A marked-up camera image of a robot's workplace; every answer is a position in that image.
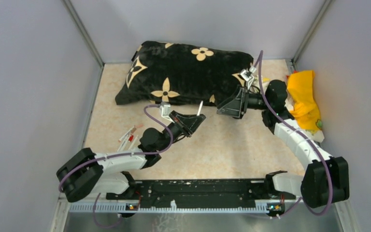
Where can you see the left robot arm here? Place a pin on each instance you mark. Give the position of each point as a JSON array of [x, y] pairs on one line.
[[88, 172]]

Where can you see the white pen red band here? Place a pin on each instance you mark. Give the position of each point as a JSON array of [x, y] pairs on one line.
[[128, 133]]

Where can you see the white patterned cloth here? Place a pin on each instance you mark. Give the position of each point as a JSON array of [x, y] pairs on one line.
[[316, 135]]

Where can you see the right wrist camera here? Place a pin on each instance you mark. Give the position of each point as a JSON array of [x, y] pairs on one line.
[[248, 74]]

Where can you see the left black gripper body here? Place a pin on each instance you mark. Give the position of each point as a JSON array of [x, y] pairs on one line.
[[178, 123]]

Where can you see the white pen brown cap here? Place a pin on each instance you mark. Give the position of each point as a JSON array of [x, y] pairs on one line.
[[123, 144]]

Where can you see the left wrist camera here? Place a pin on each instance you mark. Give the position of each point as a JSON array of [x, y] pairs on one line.
[[164, 109]]

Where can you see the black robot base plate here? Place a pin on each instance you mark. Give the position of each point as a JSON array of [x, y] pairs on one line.
[[199, 193]]

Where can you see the aluminium frame rail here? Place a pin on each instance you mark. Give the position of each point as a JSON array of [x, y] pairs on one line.
[[97, 214]]

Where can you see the yellow cloth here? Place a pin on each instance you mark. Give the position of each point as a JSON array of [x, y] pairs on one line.
[[305, 109]]

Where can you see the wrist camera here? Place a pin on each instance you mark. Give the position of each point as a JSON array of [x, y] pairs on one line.
[[164, 109], [248, 74]]

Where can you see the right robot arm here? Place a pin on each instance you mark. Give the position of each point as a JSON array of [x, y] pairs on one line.
[[326, 178]]

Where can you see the black floral pillow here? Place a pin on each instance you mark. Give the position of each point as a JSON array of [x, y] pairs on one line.
[[182, 74]]

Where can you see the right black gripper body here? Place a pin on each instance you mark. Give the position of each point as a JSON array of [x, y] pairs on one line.
[[243, 101]]

